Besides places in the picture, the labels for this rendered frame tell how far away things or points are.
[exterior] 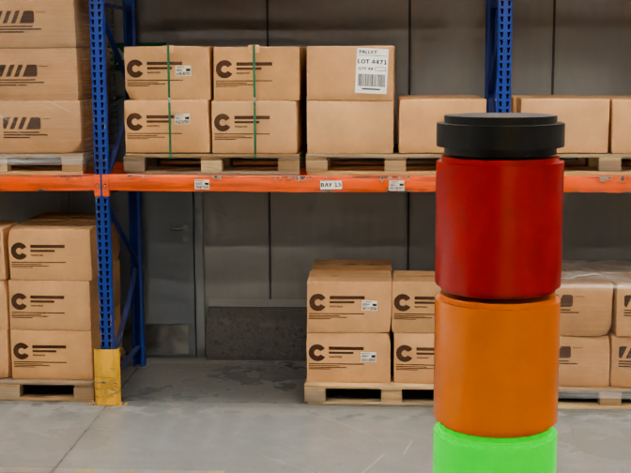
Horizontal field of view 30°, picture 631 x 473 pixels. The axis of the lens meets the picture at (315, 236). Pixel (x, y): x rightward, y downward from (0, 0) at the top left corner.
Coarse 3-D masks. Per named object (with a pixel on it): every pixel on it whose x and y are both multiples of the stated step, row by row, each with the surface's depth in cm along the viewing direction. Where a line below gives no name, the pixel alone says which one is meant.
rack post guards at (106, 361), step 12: (96, 360) 813; (108, 360) 812; (96, 372) 814; (108, 372) 813; (96, 384) 816; (108, 384) 814; (120, 384) 822; (96, 396) 818; (108, 396) 816; (120, 396) 822
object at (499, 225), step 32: (448, 160) 46; (480, 160) 44; (512, 160) 44; (544, 160) 45; (448, 192) 45; (480, 192) 44; (512, 192) 44; (544, 192) 45; (448, 224) 46; (480, 224) 45; (512, 224) 44; (544, 224) 45; (448, 256) 46; (480, 256) 45; (512, 256) 44; (544, 256) 45; (448, 288) 46; (480, 288) 45; (512, 288) 45; (544, 288) 45
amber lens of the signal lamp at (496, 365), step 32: (448, 320) 46; (480, 320) 45; (512, 320) 45; (544, 320) 45; (448, 352) 46; (480, 352) 45; (512, 352) 45; (544, 352) 46; (448, 384) 46; (480, 384) 45; (512, 384) 45; (544, 384) 46; (448, 416) 47; (480, 416) 46; (512, 416) 45; (544, 416) 46
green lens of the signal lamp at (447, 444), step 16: (448, 432) 47; (544, 432) 47; (448, 448) 47; (464, 448) 46; (480, 448) 46; (496, 448) 46; (512, 448) 46; (528, 448) 46; (544, 448) 46; (448, 464) 47; (464, 464) 46; (480, 464) 46; (496, 464) 46; (512, 464) 46; (528, 464) 46; (544, 464) 46
